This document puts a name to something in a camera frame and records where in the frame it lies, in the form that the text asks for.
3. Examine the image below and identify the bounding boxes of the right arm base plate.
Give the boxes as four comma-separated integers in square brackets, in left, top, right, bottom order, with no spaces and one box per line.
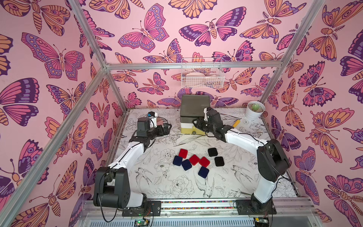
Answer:
[235,199,277,216]

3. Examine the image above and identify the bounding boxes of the blue yellow garden fork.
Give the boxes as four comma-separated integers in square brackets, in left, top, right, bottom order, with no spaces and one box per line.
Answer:
[233,120,241,128]

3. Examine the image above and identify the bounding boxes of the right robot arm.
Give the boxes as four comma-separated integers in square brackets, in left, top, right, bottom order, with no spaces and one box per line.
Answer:
[192,107,291,214]

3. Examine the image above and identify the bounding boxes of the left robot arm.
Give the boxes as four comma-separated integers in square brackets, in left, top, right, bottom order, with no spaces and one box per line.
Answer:
[93,116,172,209]

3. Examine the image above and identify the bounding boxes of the blue brooch box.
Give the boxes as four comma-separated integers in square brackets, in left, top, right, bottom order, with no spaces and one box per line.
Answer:
[181,159,192,171]
[198,166,209,179]
[173,156,183,166]

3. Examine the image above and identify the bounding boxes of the three-tier drawer cabinet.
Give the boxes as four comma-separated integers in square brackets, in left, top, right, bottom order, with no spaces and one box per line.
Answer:
[180,95,210,135]

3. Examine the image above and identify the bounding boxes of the red brooch box right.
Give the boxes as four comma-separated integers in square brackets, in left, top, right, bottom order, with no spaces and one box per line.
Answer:
[199,157,210,168]

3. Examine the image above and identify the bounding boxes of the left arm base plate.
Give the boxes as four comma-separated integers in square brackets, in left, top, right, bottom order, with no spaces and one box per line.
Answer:
[122,201,162,217]

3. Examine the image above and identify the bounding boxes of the blue brooch box bottom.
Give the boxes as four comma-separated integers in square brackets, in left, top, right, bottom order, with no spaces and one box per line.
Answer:
[198,166,209,179]

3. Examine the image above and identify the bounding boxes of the red brooch box middle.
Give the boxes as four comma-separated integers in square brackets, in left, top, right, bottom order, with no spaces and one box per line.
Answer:
[189,155,200,166]

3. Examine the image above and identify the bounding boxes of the white potted succulent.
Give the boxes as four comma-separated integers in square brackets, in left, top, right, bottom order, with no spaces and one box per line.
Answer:
[245,101,266,121]

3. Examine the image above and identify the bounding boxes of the white wire basket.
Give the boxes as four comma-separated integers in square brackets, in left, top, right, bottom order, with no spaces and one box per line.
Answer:
[180,57,225,89]

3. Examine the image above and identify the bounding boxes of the red brooch box top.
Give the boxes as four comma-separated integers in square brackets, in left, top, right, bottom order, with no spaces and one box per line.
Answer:
[178,148,188,159]

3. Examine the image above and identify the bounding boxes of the red brooch box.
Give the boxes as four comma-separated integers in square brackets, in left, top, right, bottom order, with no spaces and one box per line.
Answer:
[199,157,210,168]
[178,148,188,159]
[189,155,200,166]

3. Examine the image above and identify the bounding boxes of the black brooch box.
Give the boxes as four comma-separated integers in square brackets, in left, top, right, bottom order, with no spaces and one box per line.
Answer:
[208,148,218,157]
[214,157,225,167]

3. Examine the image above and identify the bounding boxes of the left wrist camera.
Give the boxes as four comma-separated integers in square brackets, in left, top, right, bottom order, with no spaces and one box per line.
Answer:
[147,111,158,119]

